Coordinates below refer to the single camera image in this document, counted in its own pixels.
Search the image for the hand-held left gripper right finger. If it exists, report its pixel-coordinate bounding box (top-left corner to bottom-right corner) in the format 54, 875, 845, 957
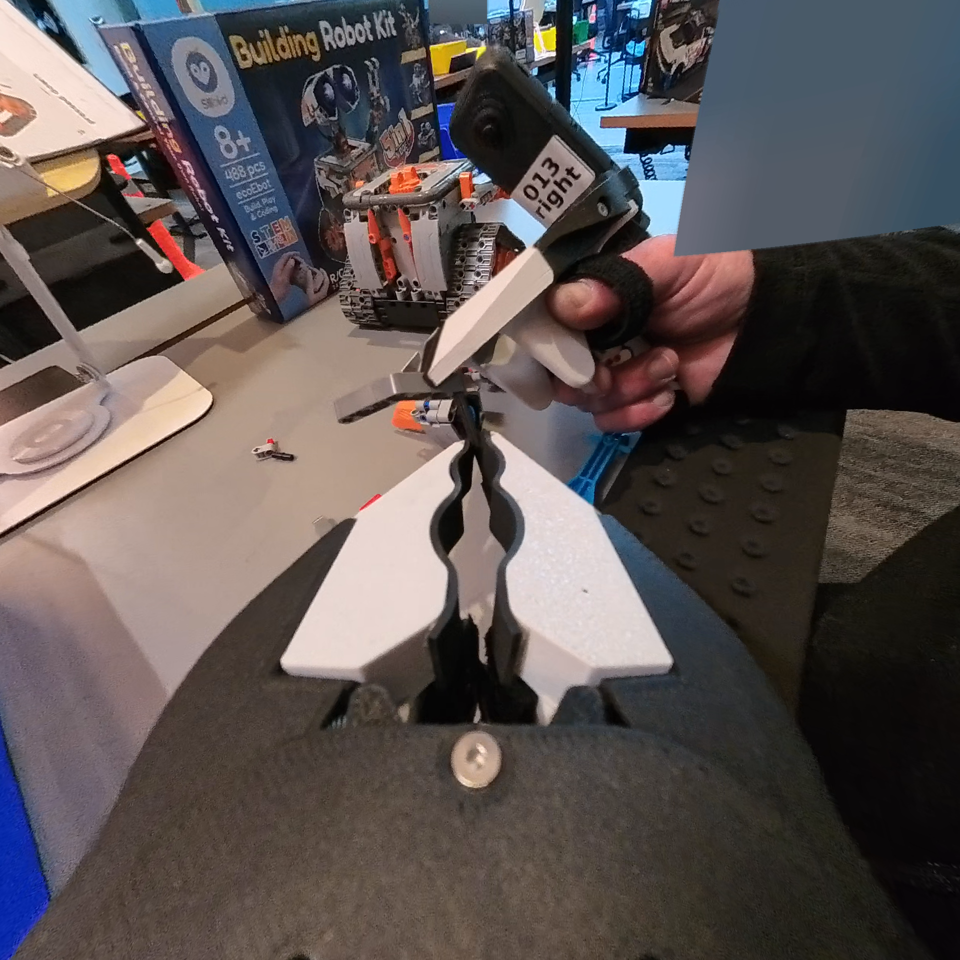
478, 433, 675, 725

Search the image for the grey bent toy beam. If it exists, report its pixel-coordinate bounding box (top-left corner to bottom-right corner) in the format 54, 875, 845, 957
333, 371, 496, 425

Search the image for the wooden table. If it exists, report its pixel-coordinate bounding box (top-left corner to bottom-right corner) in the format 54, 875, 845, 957
600, 97, 702, 155

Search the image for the blue toy kit box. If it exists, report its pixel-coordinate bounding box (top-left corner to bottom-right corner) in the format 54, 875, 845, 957
97, 0, 445, 324

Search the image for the instruction booklet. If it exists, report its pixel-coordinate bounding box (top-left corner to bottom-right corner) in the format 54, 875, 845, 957
0, 0, 147, 162

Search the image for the person's right hand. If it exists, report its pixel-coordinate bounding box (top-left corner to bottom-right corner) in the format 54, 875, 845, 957
546, 234, 756, 434

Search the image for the blue plastic toy tool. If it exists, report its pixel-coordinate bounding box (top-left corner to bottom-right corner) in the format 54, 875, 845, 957
570, 431, 640, 507

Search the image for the person's right forearm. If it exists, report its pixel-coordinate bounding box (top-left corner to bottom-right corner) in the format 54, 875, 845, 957
712, 225, 960, 414

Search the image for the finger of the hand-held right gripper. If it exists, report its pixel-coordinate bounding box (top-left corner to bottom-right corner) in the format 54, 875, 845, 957
418, 243, 559, 390

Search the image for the white stand base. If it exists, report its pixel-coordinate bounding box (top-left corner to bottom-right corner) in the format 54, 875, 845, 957
0, 221, 215, 535

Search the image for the tracked toy robot body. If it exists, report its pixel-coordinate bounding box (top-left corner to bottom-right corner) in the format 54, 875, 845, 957
341, 159, 530, 331

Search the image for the black studded mat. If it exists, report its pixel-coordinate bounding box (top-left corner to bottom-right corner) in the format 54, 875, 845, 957
600, 408, 849, 710

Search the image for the yellow storage bin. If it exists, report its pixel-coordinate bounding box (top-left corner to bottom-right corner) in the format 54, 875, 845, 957
431, 39, 485, 76

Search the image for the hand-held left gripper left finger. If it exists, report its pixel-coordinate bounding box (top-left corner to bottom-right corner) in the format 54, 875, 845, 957
279, 441, 481, 725

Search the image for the white pendant on cord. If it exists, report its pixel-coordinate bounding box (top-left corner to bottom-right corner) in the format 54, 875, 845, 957
0, 150, 175, 276

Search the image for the grey orange toy robot head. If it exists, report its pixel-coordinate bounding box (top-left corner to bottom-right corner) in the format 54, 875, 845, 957
390, 396, 460, 436

